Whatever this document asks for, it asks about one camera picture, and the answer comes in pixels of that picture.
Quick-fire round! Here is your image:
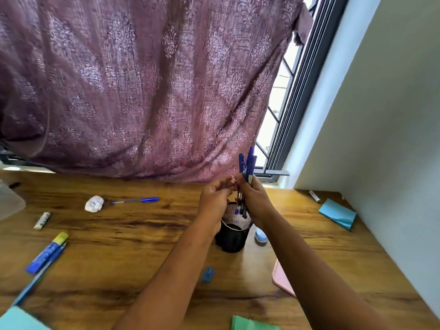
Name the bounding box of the black window frame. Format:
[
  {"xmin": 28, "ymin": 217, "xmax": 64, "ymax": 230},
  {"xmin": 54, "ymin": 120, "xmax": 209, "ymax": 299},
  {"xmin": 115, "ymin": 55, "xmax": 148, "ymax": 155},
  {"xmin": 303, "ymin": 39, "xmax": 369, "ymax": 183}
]
[{"xmin": 0, "ymin": 0, "xmax": 351, "ymax": 184}]

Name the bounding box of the person's left hand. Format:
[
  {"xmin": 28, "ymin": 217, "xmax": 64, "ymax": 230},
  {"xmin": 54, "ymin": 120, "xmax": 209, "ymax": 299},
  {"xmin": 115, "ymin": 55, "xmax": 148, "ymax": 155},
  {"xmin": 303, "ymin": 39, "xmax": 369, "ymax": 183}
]
[{"xmin": 198, "ymin": 176, "xmax": 238, "ymax": 237}]

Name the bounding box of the clear pen blue cap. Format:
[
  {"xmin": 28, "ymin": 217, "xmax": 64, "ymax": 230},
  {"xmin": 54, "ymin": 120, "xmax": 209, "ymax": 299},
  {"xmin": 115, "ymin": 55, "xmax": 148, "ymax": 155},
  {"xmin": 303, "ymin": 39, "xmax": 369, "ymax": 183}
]
[{"xmin": 110, "ymin": 197, "xmax": 160, "ymax": 205}]

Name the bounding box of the person's right hand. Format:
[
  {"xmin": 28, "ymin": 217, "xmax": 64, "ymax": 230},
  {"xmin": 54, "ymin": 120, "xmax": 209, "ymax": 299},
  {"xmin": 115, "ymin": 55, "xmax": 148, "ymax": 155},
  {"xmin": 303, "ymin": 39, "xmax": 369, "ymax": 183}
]
[{"xmin": 235, "ymin": 172, "xmax": 275, "ymax": 231}]

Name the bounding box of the black mesh pen holder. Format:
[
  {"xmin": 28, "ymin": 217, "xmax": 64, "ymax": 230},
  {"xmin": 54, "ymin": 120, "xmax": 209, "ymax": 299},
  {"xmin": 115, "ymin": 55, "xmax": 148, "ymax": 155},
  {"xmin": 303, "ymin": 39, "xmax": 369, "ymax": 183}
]
[{"xmin": 214, "ymin": 202, "xmax": 253, "ymax": 254}]

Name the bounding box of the person's left forearm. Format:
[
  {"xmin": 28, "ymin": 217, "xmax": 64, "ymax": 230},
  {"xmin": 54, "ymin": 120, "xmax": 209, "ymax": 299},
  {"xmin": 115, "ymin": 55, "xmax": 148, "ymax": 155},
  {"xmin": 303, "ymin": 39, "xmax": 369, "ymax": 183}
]
[{"xmin": 111, "ymin": 223, "xmax": 220, "ymax": 330}]

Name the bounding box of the purple patterned curtain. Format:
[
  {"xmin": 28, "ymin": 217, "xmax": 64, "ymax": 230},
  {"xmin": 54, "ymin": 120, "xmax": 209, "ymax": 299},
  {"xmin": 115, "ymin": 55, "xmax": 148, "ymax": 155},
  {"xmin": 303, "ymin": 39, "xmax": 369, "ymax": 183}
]
[{"xmin": 0, "ymin": 0, "xmax": 314, "ymax": 184}]

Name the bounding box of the clear plastic container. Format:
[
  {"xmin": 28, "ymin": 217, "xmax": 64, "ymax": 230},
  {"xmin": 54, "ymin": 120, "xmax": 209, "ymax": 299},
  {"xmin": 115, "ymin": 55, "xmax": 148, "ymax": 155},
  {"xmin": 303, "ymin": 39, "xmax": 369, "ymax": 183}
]
[{"xmin": 0, "ymin": 179, "xmax": 27, "ymax": 221}]

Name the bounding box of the small white stick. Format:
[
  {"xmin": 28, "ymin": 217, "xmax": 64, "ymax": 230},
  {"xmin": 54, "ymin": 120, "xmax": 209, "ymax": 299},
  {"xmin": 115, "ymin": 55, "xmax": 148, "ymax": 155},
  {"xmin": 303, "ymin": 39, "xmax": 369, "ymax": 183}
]
[{"xmin": 33, "ymin": 212, "xmax": 51, "ymax": 231}]

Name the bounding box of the light blue sticky note pad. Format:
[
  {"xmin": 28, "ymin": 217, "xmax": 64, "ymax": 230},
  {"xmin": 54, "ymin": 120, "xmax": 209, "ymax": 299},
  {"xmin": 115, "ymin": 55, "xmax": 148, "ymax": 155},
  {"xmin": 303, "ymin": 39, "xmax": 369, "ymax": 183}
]
[
  {"xmin": 318, "ymin": 198, "xmax": 358, "ymax": 231},
  {"xmin": 0, "ymin": 305, "xmax": 52, "ymax": 330}
]

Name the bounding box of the blue glue stick yellow cap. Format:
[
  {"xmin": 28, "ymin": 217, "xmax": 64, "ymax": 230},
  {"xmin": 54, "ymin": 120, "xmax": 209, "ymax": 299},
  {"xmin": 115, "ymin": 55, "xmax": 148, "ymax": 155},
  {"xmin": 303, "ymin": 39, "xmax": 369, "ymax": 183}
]
[{"xmin": 26, "ymin": 231, "xmax": 69, "ymax": 275}]

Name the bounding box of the white paper ball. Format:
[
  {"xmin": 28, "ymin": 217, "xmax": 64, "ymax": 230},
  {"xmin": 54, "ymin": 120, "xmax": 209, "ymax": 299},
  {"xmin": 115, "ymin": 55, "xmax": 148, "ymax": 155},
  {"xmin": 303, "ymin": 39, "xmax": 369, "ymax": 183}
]
[{"xmin": 84, "ymin": 195, "xmax": 105, "ymax": 213}]

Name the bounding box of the pink plastic lid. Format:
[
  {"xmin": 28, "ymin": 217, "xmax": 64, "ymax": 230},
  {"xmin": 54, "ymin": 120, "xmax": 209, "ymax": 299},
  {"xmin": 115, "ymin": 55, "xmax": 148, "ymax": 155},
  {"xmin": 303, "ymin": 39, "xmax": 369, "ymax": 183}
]
[{"xmin": 272, "ymin": 259, "xmax": 297, "ymax": 299}]

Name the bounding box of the person's right forearm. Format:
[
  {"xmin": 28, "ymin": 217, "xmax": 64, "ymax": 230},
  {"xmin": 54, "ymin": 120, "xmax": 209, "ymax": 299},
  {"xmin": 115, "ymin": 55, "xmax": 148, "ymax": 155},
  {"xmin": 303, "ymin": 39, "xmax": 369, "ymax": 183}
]
[{"xmin": 261, "ymin": 209, "xmax": 396, "ymax": 330}]

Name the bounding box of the green sticky note pad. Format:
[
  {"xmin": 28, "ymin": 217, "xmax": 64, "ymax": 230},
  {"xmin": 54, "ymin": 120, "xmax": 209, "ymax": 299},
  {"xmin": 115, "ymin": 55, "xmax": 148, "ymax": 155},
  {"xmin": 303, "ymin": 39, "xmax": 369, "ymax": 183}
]
[{"xmin": 231, "ymin": 315, "xmax": 282, "ymax": 330}]

